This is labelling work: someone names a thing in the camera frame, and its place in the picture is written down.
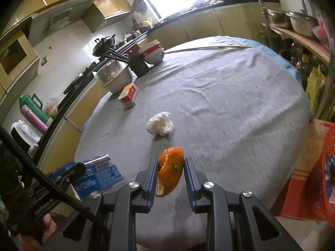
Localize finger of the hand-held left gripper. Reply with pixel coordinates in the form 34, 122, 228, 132
52, 163, 87, 189
48, 161, 76, 182

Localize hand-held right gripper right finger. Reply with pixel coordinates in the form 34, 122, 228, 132
184, 157, 304, 251

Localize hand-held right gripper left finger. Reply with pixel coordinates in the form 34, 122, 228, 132
47, 157, 159, 251

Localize orange peel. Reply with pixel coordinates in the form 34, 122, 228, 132
155, 147, 184, 198

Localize blue printed box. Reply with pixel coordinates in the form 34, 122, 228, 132
69, 154, 125, 200

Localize white tissue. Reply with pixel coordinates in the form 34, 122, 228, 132
147, 111, 174, 136

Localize red and yellow box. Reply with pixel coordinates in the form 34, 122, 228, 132
118, 82, 141, 109

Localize red plastic basket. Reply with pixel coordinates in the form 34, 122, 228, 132
313, 133, 335, 228

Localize person's left hand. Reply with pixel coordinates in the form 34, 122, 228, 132
19, 212, 57, 250

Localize white and black appliance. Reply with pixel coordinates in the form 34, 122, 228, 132
10, 120, 42, 155

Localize purple thermos bottle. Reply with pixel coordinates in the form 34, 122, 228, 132
20, 105, 49, 134

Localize clear bag of food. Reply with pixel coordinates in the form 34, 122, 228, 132
44, 97, 59, 118

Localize green thermos jug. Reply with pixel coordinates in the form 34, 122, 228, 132
19, 93, 50, 122

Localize gas stove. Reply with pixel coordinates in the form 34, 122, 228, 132
63, 50, 131, 95

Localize clear bag with bowls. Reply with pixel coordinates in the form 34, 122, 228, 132
93, 59, 131, 84

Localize black chopstick holder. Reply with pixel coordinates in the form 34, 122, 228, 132
129, 55, 150, 77

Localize red-banded white bowl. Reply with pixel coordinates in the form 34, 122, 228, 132
141, 46, 165, 65

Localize black wok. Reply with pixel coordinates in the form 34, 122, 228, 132
91, 34, 117, 56

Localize long thin wooden stick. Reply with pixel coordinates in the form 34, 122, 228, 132
165, 45, 255, 54

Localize steel range hood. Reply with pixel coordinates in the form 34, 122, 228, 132
27, 0, 92, 38

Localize yellow plastic bag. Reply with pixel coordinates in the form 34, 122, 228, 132
306, 65, 330, 121

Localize yellow base cabinets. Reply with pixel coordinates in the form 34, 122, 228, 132
39, 3, 265, 215

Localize metal shelf rack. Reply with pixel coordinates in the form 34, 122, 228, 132
251, 0, 335, 126

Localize dark pot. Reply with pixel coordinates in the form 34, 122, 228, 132
269, 12, 291, 29

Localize steel pot with lid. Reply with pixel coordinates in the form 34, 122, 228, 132
286, 12, 318, 38

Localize pink plastic bag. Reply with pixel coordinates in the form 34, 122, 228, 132
313, 13, 330, 47

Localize black cable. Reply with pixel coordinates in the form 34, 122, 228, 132
0, 127, 112, 241

